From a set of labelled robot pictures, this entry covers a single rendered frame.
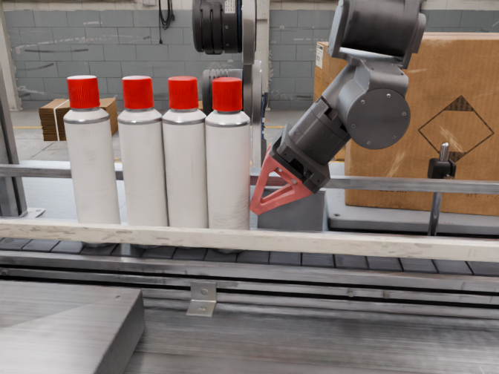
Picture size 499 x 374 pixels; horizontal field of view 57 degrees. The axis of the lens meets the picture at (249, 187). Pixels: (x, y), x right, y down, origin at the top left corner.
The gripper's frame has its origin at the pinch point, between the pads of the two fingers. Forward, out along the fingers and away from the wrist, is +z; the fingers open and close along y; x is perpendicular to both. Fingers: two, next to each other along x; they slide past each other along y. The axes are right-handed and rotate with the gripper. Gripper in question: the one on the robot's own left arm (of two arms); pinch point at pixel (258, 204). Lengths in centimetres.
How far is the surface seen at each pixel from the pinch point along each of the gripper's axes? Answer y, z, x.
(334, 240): 4.0, -3.8, 8.6
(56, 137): -362, 212, -127
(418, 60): -20.8, -25.4, 7.3
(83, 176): 2.9, 9.7, -18.2
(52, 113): -362, 193, -142
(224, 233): 4.0, 3.8, -1.4
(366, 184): -3.3, -9.7, 9.1
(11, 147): -15.1, 24.0, -33.3
